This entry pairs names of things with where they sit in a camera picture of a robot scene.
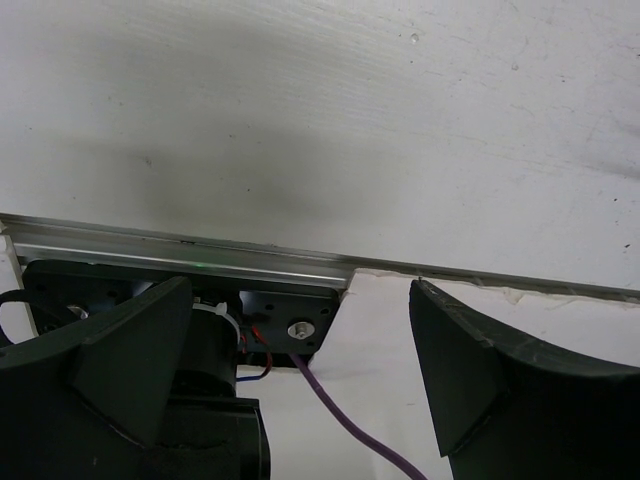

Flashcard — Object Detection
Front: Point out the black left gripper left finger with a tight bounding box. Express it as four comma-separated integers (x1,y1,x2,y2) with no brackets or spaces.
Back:
1,277,193,479

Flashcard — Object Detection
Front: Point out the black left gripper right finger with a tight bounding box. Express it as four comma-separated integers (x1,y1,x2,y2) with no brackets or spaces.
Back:
409,280,639,479

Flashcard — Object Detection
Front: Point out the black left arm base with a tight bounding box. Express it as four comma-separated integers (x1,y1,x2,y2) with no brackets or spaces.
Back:
22,260,339,367

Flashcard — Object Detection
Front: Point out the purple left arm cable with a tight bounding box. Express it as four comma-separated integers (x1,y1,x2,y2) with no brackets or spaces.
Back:
288,352,429,480

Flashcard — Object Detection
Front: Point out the aluminium front rail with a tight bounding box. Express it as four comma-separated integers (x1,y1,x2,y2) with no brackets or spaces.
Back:
1,213,639,304

